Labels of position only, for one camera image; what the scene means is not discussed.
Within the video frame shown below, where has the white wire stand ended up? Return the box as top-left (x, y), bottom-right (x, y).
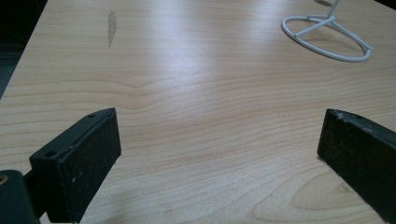
top-left (280, 0), bottom-right (375, 63)

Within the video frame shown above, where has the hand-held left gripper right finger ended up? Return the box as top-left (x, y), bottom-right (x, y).
top-left (317, 107), bottom-right (396, 224)

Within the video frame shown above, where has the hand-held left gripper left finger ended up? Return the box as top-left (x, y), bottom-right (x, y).
top-left (29, 107), bottom-right (122, 224)

